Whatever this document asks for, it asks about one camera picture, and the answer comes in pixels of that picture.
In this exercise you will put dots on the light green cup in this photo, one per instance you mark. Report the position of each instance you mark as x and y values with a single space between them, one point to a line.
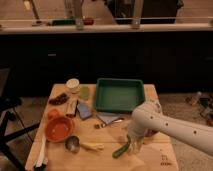
84 93

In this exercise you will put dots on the green pepper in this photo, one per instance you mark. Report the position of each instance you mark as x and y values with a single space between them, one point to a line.
121 150

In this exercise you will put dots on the orange bowl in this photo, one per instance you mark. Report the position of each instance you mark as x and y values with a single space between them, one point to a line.
59 128

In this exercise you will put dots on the grey folded cloth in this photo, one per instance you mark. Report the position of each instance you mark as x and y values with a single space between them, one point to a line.
107 117

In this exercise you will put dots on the black chair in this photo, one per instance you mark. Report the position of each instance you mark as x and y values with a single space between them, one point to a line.
5 106

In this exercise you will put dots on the yellow banana toy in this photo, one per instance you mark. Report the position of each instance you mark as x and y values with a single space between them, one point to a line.
92 146

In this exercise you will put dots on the green plastic tray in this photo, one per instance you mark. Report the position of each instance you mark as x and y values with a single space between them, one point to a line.
118 95

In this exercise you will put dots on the white plastic utensil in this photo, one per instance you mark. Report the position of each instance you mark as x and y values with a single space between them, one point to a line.
41 156

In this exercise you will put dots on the metal fork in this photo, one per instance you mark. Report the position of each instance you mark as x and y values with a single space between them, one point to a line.
102 125

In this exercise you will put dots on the small orange cup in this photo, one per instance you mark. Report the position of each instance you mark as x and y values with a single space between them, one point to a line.
53 113

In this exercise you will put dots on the small metal cup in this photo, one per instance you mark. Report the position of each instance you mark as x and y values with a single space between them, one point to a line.
72 144

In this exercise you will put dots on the white round container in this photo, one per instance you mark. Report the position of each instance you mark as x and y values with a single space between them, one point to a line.
72 85

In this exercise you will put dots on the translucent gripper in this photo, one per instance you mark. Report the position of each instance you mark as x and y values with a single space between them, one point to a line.
135 144

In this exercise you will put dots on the blue sponge block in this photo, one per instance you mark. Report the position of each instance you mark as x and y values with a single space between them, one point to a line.
84 111

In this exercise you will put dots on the brown wooden block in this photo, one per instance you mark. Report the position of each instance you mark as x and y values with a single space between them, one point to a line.
71 108

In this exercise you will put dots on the dark red grape bunch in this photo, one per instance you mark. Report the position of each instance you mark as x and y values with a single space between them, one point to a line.
59 100

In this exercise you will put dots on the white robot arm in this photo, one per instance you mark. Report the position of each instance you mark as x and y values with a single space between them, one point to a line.
148 116

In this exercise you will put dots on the dark purple bowl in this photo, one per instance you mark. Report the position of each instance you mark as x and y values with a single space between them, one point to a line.
150 133

